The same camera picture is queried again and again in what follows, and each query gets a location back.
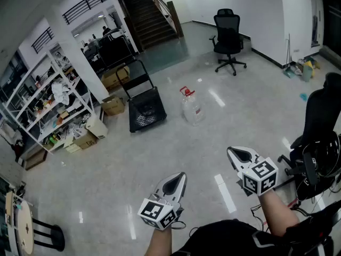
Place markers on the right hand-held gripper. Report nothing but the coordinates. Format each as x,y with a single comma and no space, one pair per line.
262,176

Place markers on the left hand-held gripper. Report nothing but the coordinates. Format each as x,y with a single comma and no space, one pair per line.
154,212

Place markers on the clear water jug red cap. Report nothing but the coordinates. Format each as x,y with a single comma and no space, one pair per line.
193,111

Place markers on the black platform trolley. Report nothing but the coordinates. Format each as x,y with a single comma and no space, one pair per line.
146,111

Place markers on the person's right forearm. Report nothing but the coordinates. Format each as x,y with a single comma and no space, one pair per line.
277,215

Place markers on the person's left forearm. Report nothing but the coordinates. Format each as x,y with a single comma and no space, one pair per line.
160,244

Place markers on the person's black clothing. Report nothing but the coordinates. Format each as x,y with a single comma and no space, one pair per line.
226,239

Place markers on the blue scrap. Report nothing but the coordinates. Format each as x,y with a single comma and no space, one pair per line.
303,97

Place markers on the black high-back office chair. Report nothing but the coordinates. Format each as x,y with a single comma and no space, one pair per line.
319,111

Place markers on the white plastic bin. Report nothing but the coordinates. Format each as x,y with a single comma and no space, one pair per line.
97,128

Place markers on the printed cardboard box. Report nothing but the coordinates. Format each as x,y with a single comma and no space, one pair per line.
86,142

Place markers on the body-worn monitor screen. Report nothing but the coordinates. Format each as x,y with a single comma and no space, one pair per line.
327,215

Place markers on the small open cardboard box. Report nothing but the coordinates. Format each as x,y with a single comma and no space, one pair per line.
113,107

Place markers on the pale green trash bin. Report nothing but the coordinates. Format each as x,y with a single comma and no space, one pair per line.
307,73

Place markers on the white flat box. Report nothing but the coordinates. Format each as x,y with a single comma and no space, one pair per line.
72,145

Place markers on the large open cardboard box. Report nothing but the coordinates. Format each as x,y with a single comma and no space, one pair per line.
114,80

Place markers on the black table base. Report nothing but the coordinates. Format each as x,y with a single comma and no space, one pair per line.
57,236

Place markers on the black mesh office chair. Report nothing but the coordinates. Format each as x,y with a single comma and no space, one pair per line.
227,28

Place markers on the brown flat box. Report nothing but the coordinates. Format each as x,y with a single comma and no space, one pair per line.
36,159

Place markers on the white crumpled cloth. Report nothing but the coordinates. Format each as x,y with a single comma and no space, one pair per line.
60,92

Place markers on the round wooden table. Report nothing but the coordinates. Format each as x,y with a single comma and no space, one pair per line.
25,228

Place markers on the white metal shelving rack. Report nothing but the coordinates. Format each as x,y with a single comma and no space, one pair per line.
40,108

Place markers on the white square pillar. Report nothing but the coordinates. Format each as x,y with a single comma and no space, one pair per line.
77,60

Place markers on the dark double door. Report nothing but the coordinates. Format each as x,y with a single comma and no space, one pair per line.
333,23

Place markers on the dark wooden staircase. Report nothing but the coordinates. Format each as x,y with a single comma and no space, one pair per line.
149,17

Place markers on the black mezzanine railing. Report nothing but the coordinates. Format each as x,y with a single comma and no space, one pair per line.
88,3

